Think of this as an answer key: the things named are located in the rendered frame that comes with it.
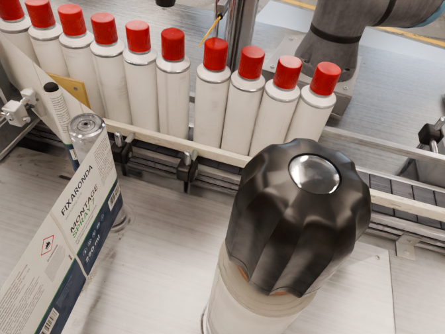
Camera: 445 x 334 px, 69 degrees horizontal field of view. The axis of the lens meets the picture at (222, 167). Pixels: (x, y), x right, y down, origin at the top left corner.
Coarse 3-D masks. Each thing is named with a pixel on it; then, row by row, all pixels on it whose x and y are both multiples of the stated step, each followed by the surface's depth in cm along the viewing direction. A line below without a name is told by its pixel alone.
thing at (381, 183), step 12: (108, 132) 60; (192, 132) 62; (132, 144) 58; (144, 144) 58; (156, 144) 59; (180, 156) 57; (216, 168) 57; (228, 168) 57; (240, 168) 57; (372, 180) 58; (384, 180) 59; (396, 180) 59; (396, 192) 57; (408, 192) 57; (420, 192) 58; (432, 192) 58; (372, 204) 55; (432, 204) 56; (444, 204) 57; (396, 216) 54; (408, 216) 54; (420, 216) 54; (444, 228) 53
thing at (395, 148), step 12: (192, 96) 56; (324, 132) 54; (336, 132) 54; (348, 132) 54; (360, 144) 54; (372, 144) 53; (384, 144) 53; (396, 144) 53; (408, 156) 53; (420, 156) 53; (432, 156) 52; (444, 156) 52
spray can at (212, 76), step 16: (208, 48) 44; (224, 48) 44; (208, 64) 45; (224, 64) 46; (208, 80) 46; (224, 80) 46; (208, 96) 48; (224, 96) 49; (208, 112) 50; (224, 112) 52; (208, 128) 53; (208, 144) 56
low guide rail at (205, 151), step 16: (112, 128) 57; (128, 128) 56; (160, 144) 56; (176, 144) 55; (192, 144) 55; (224, 160) 55; (240, 160) 54; (384, 192) 52; (400, 208) 52; (416, 208) 51; (432, 208) 51
